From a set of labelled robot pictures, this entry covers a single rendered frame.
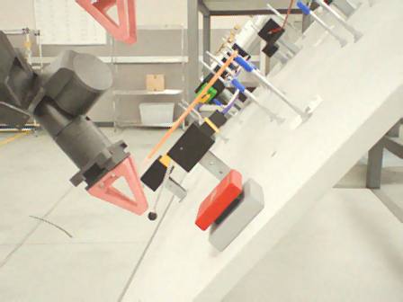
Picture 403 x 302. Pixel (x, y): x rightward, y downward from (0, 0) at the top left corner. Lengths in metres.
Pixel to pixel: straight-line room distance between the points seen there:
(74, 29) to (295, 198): 8.07
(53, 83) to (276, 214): 0.34
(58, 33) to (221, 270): 8.13
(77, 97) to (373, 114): 0.36
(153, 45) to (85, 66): 7.58
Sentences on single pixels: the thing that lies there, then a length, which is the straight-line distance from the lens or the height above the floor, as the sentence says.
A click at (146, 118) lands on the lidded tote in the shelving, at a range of 7.70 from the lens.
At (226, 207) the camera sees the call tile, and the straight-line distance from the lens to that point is 0.37.
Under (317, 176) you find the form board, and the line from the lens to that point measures 0.33.
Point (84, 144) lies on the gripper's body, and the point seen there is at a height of 1.12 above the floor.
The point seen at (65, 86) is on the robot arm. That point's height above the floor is 1.19.
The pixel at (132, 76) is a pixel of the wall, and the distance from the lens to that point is 8.18.
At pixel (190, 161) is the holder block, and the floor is 1.09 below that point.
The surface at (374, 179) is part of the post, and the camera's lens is 1.57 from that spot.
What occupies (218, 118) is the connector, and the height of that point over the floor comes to 1.15.
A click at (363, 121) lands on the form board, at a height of 1.18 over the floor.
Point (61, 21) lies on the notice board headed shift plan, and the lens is 8.41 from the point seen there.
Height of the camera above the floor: 1.22
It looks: 12 degrees down
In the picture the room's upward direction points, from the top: 1 degrees counter-clockwise
